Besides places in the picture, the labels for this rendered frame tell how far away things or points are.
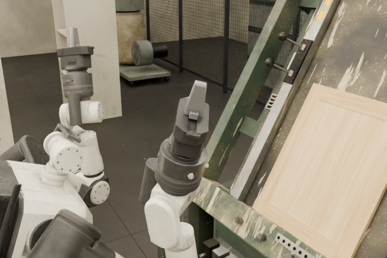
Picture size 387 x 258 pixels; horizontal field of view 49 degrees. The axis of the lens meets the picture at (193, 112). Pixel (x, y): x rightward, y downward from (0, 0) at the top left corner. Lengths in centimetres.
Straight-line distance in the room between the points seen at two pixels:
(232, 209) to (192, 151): 109
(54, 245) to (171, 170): 26
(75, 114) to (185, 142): 64
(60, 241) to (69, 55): 64
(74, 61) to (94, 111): 16
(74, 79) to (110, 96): 395
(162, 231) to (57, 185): 33
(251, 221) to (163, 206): 96
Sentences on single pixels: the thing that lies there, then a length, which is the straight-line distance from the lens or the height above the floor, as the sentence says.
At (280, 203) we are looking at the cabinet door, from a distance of 170.
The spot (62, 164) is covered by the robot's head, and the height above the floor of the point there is 141.
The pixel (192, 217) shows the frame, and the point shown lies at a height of 69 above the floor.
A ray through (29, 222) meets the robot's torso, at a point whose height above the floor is 133.
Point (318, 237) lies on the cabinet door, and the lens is 160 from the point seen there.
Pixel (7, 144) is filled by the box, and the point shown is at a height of 51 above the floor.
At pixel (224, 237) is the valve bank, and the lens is 183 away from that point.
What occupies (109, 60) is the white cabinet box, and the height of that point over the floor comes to 72.
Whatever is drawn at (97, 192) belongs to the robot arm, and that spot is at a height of 115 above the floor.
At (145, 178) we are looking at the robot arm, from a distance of 83.
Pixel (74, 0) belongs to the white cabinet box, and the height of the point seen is 143.
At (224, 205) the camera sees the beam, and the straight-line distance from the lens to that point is 182.
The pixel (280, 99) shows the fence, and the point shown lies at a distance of 181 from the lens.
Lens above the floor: 184
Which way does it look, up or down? 20 degrees down
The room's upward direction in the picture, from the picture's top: straight up
